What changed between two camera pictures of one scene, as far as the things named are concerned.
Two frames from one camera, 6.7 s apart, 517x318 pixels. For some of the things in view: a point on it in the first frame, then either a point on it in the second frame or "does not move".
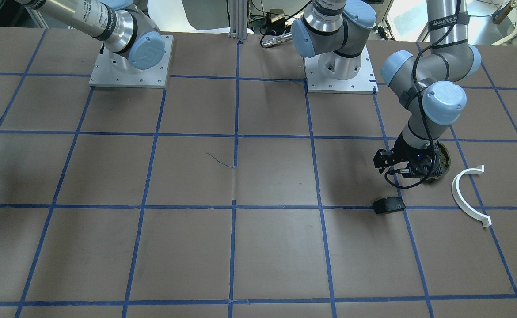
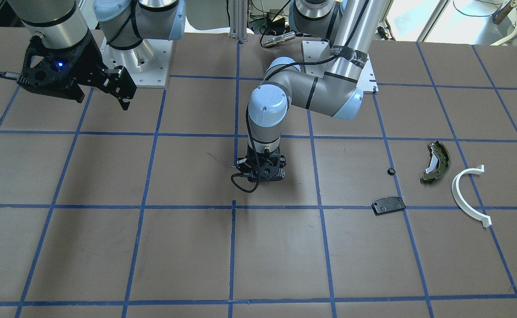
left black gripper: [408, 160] -> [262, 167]
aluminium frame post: [238, 9] does not move
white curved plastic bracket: [486, 221] does not move
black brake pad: [389, 204] does not move
